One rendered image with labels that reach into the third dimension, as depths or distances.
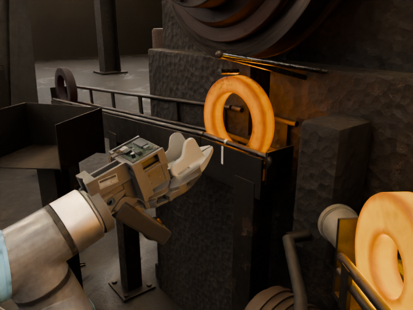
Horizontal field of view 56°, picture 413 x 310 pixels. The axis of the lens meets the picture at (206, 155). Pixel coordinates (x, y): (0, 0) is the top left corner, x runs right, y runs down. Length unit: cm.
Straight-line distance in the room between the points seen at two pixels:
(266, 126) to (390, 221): 38
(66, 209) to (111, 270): 117
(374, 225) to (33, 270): 40
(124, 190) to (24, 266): 15
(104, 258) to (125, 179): 123
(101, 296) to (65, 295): 102
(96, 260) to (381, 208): 143
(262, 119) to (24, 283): 48
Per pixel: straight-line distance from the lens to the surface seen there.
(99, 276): 166
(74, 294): 56
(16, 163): 114
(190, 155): 58
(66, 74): 172
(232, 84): 81
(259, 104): 76
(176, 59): 111
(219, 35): 78
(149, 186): 54
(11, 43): 356
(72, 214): 52
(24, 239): 51
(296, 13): 67
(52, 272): 53
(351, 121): 67
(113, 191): 55
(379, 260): 50
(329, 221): 59
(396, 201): 44
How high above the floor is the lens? 95
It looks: 19 degrees down
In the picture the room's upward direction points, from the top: straight up
